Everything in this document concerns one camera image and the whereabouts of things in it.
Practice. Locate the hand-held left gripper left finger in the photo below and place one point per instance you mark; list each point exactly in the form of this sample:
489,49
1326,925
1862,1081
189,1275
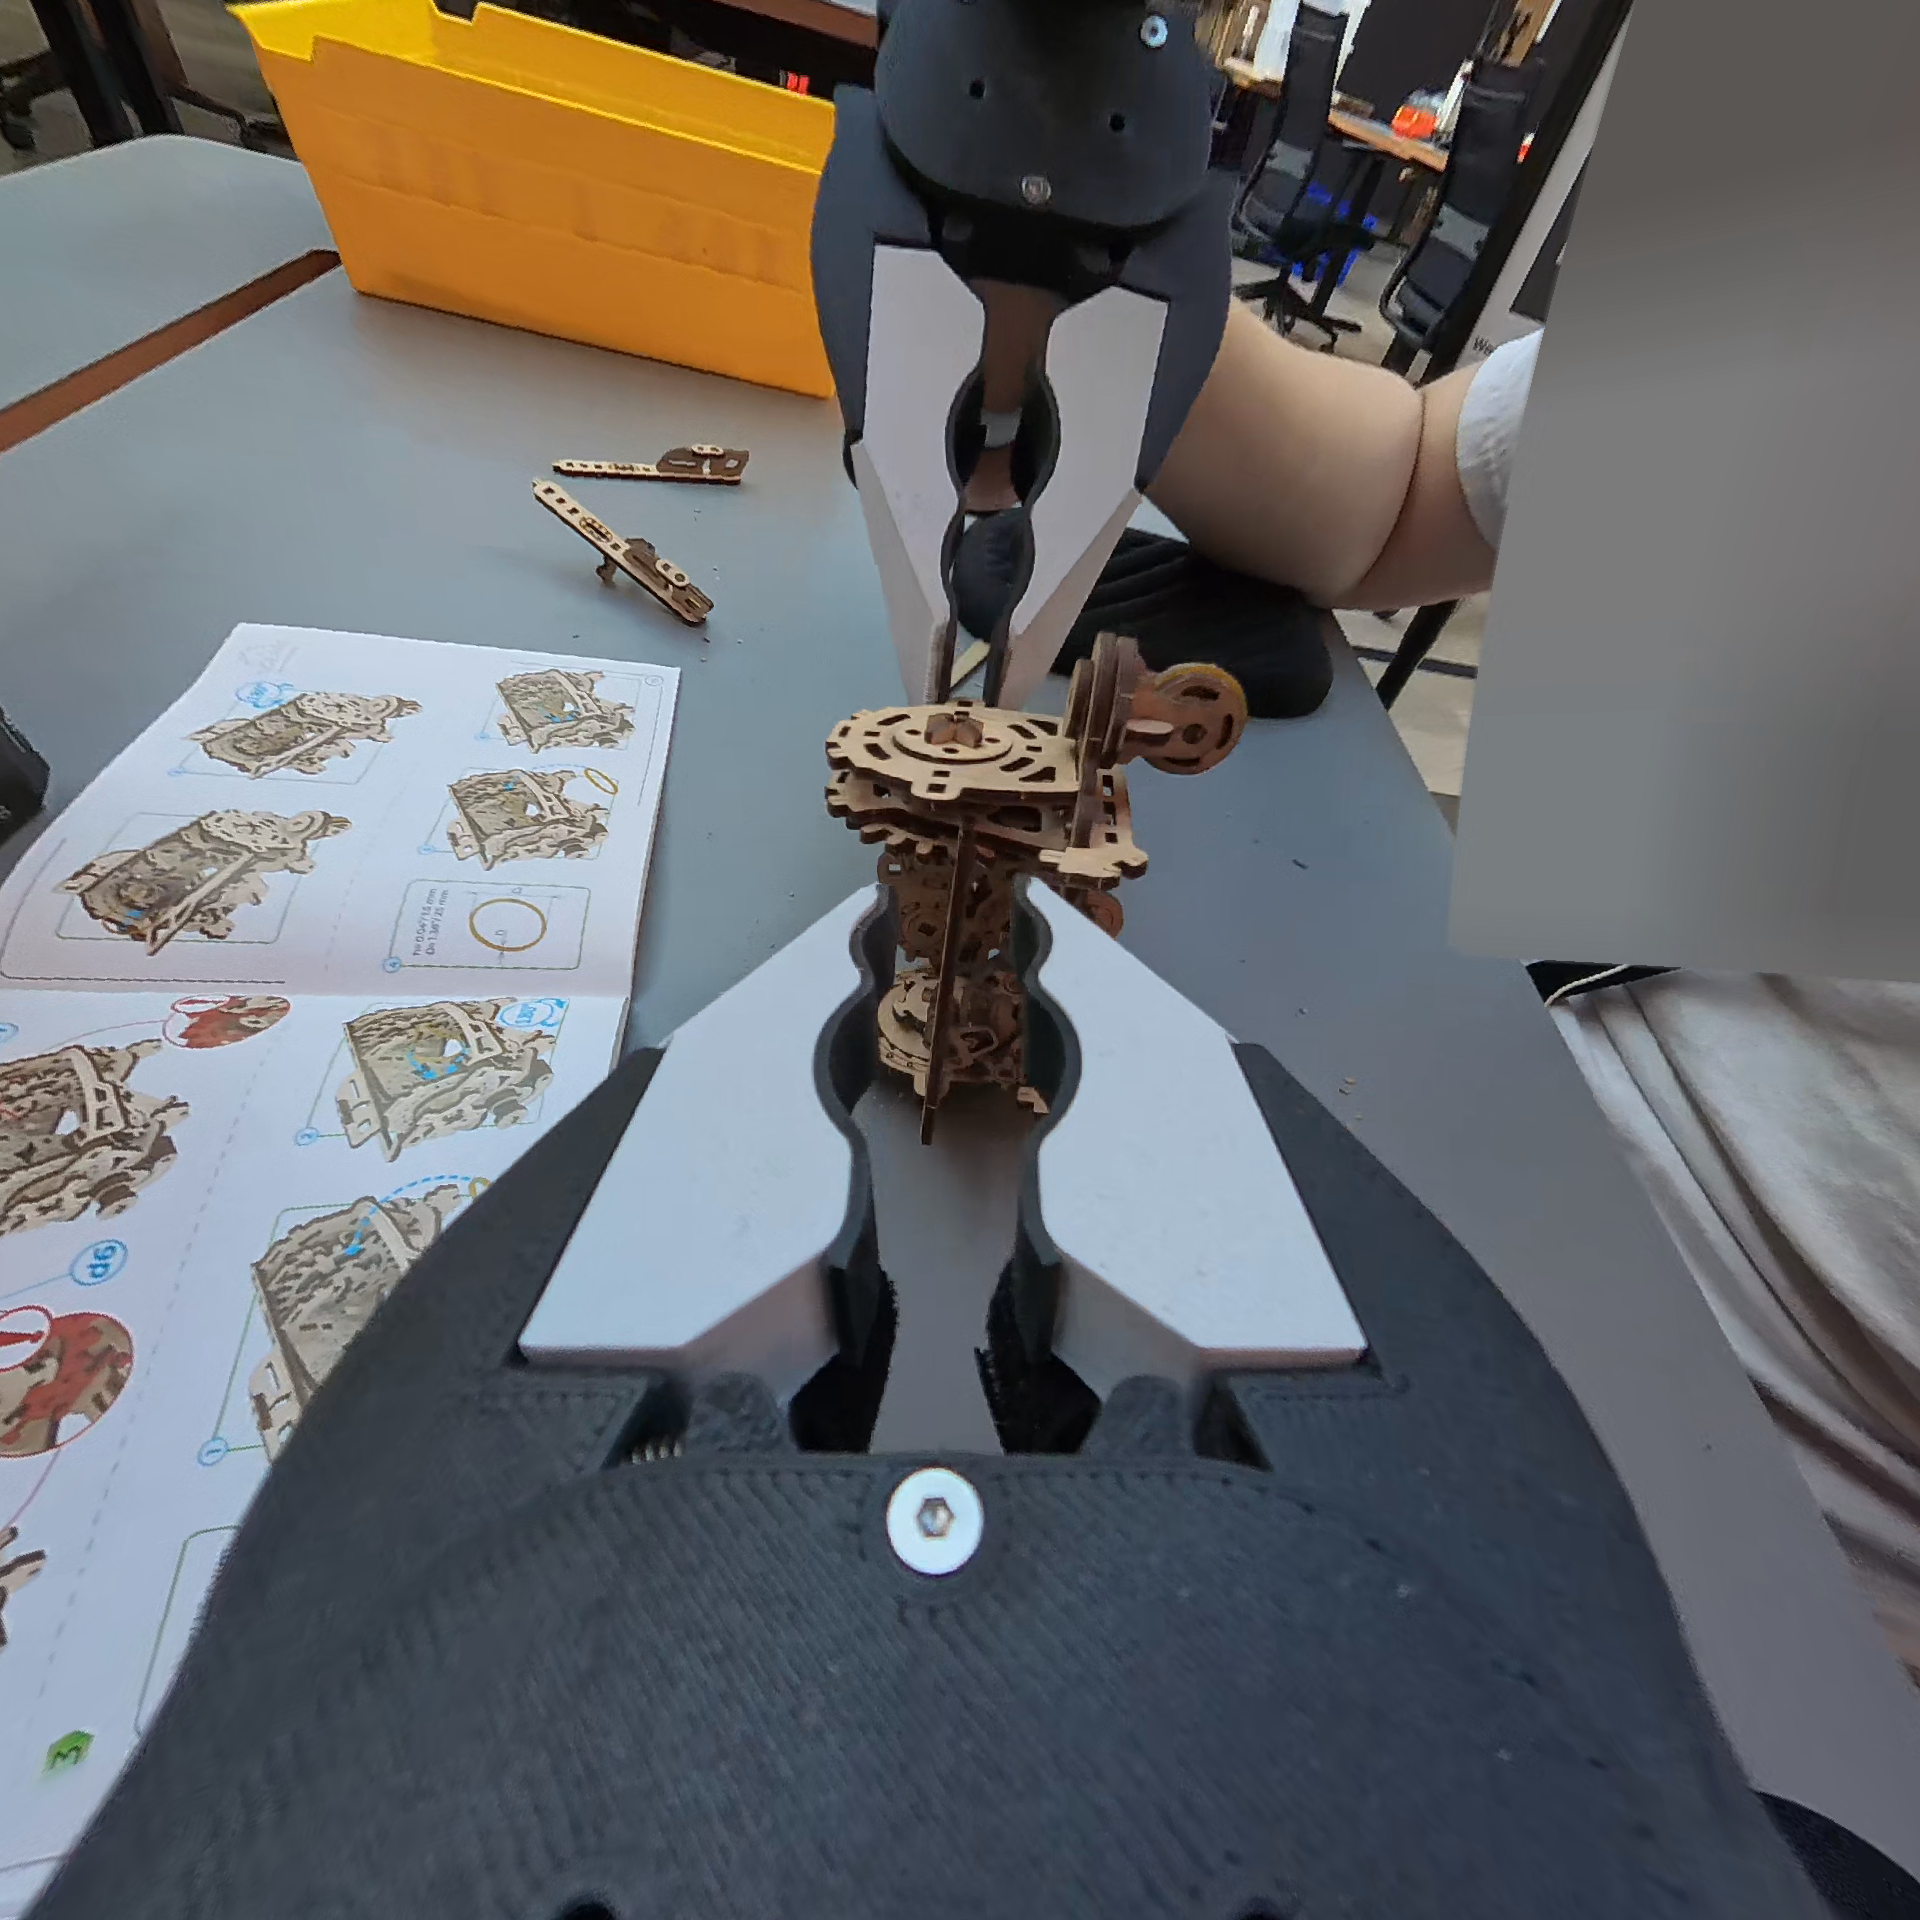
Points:
705,1202

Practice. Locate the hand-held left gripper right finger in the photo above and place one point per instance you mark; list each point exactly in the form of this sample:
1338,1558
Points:
1185,1202

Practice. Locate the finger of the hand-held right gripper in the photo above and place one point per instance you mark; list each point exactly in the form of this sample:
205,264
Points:
1105,451
908,451

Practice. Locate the wooden mechanical puzzle model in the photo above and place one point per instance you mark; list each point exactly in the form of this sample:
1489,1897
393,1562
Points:
961,797

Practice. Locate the person's right forearm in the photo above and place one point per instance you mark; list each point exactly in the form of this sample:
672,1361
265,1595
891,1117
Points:
1303,464

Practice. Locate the neighbouring grey desk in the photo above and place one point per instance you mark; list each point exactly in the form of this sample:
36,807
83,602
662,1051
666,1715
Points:
135,255

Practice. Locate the black mesh pad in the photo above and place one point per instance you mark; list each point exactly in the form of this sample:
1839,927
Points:
1201,629

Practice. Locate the flat wooden puzzle strip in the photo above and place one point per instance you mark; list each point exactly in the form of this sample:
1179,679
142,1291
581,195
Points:
643,464

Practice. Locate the black office chair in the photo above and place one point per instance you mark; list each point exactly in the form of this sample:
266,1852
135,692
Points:
1463,195
1303,149

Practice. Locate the wooden puzzle strip with peg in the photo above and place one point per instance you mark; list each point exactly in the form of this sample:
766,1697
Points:
631,559

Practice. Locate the black chair base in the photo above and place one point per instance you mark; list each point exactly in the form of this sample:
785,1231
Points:
1418,654

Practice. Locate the yellow plastic bin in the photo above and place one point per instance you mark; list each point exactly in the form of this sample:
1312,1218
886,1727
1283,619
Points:
571,182

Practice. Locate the puzzle instruction booklet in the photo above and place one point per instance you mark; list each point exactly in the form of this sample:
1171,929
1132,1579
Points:
302,929

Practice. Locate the person's light grey shirt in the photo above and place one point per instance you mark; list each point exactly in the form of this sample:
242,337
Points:
1769,1202

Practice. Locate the black puzzle box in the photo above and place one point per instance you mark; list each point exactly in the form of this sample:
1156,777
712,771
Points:
18,782

